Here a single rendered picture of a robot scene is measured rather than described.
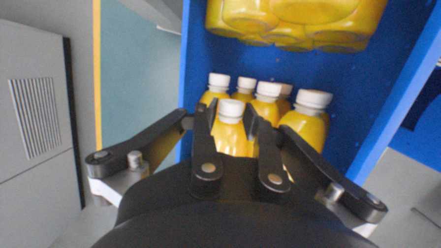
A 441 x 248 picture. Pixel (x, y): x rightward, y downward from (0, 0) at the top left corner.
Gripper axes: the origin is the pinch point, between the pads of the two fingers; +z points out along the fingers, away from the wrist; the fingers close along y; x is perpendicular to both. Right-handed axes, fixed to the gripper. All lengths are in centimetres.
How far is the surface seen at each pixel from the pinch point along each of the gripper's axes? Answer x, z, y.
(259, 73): 5.8, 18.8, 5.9
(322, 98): 4.1, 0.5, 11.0
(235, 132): -2.8, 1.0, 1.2
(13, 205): -120, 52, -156
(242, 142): -4.3, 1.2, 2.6
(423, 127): 0, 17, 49
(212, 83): 2.9, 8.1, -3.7
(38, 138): -69, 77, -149
